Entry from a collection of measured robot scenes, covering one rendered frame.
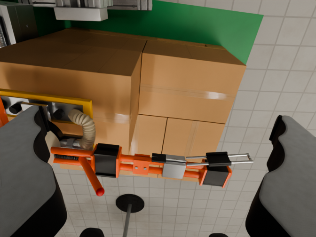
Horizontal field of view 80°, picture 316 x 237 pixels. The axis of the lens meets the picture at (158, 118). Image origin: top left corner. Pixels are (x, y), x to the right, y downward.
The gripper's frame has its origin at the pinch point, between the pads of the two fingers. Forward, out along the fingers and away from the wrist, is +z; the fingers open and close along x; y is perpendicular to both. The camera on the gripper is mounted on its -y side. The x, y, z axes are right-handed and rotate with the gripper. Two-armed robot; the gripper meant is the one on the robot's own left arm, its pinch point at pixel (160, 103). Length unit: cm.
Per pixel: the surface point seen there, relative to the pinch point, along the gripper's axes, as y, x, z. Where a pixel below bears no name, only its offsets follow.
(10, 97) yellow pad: 23, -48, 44
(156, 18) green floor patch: 6, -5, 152
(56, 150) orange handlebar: 34, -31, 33
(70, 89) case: 25, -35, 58
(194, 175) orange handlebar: 43, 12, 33
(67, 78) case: 21, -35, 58
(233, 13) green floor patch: 1, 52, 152
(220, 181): 44, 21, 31
